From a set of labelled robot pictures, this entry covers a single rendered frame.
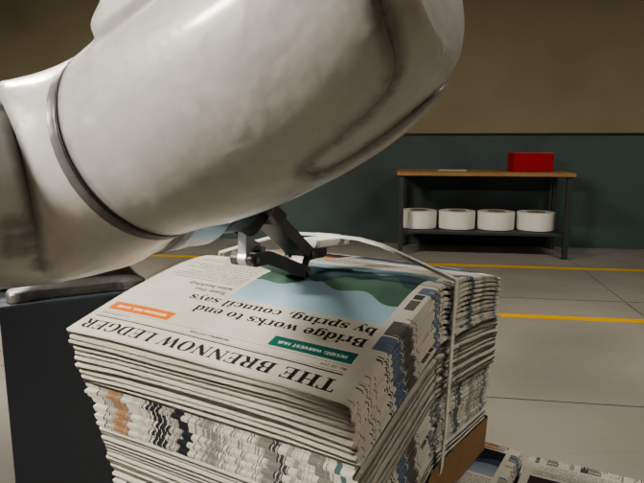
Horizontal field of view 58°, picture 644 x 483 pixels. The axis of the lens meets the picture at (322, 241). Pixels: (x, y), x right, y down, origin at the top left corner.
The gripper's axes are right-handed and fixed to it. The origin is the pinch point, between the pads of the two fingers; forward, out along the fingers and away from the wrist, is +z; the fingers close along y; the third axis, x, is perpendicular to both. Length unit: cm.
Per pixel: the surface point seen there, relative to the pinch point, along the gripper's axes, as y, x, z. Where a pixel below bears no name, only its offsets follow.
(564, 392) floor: 105, -2, 244
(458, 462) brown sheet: 29.7, 13.6, 5.3
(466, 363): 18.8, 13.7, 5.9
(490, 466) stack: 33.3, 15.2, 13.4
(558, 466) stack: 33.5, 22.1, 18.1
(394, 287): 8.9, 10.1, -5.8
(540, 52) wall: -134, -98, 645
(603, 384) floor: 105, 13, 263
